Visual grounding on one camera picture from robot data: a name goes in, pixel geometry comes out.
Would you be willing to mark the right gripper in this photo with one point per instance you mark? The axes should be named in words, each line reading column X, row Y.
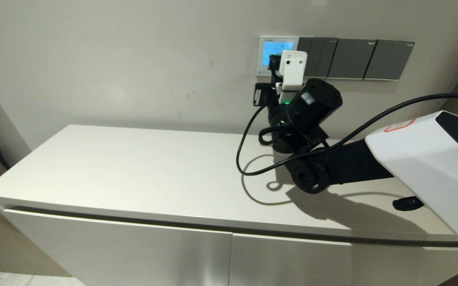
column 264, row 95

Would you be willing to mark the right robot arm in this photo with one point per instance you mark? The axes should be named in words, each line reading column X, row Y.
column 420, row 159

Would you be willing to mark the white air conditioner control panel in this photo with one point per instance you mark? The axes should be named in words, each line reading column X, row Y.
column 266, row 49

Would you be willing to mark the white cabinet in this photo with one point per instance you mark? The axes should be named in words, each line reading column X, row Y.
column 133, row 174

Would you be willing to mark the white cabinet door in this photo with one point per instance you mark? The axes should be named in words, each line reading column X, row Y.
column 125, row 250
column 332, row 262

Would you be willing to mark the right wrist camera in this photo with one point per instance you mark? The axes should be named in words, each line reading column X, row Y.
column 292, row 71

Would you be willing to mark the grey three-rocker wall switch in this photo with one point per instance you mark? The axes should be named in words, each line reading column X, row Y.
column 319, row 53

